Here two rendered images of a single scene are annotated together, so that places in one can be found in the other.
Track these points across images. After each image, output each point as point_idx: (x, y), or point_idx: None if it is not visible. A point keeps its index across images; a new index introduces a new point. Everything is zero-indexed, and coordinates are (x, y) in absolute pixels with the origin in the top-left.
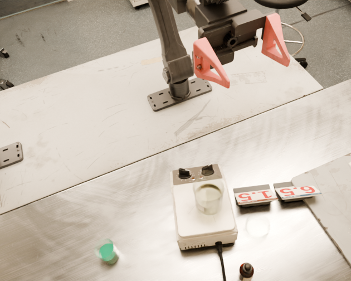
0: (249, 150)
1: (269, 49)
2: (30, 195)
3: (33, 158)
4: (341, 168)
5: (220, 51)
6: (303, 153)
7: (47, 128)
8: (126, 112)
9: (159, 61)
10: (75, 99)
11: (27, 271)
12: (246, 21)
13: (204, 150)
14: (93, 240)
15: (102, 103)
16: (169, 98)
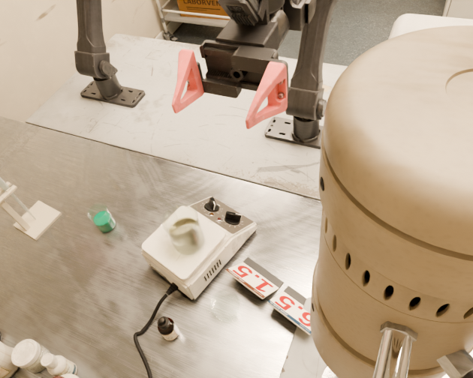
0: (305, 237)
1: (269, 106)
2: (111, 138)
3: (141, 111)
4: None
5: (225, 79)
6: None
7: (173, 93)
8: (242, 120)
9: (324, 90)
10: None
11: (56, 190)
12: (245, 55)
13: (265, 204)
14: (110, 204)
15: (232, 99)
16: (290, 132)
